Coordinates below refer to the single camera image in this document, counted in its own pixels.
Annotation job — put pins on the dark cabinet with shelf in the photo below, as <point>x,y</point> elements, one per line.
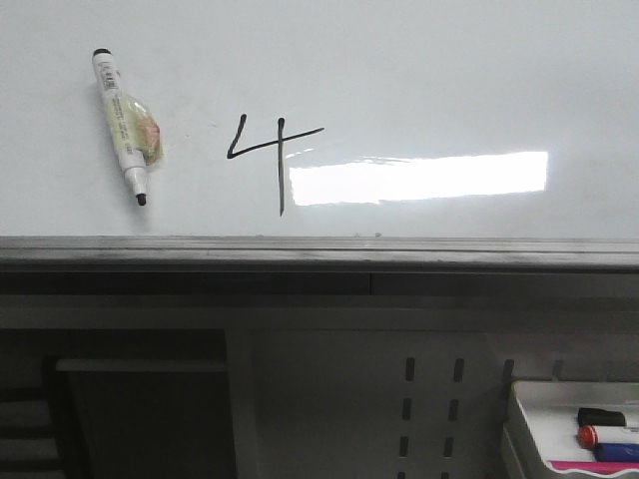
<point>115,404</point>

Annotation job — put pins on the black marker cap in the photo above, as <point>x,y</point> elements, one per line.
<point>600,417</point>

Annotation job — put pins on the pink white eraser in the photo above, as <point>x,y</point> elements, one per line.
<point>595,467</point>

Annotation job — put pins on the white slotted pegboard panel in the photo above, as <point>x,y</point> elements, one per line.
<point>412,392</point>

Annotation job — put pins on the white whiteboard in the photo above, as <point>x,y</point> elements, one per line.
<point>431,119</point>

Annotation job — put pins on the blue capped marker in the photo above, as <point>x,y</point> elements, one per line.
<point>617,452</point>

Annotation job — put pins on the white plastic storage tray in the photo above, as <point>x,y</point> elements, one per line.
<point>542,426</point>

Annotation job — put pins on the white black whiteboard marker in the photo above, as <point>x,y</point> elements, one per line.
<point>135,134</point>

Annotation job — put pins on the red capped marker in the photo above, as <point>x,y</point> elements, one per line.
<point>590,436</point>

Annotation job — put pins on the grey whiteboard bottom frame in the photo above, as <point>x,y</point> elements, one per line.
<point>296,266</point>

